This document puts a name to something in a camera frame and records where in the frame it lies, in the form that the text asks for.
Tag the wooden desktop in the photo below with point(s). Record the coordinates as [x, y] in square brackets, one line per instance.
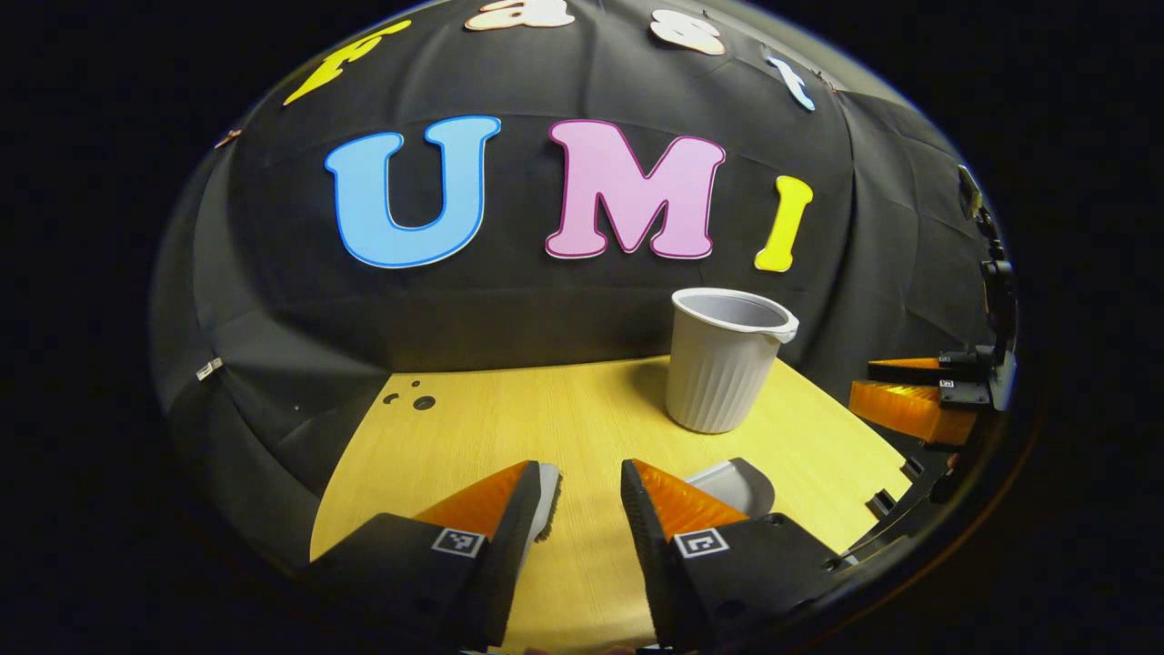
[564, 418]

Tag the grey dustpan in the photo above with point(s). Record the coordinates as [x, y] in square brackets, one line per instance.
[741, 487]

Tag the black backdrop cloth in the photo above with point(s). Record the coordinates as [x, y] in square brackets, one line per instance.
[546, 309]

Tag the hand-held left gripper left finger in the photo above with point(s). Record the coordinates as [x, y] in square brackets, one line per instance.
[514, 555]

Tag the small grey broom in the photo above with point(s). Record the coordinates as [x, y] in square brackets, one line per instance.
[548, 496]

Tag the black tripod stand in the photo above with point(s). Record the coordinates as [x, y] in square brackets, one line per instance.
[991, 264]

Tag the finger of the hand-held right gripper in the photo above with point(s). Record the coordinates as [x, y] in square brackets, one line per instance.
[909, 411]
[909, 371]

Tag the white ribbed garbage bin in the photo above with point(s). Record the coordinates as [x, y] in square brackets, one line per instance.
[718, 373]

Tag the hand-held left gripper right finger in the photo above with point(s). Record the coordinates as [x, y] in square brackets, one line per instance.
[647, 555]

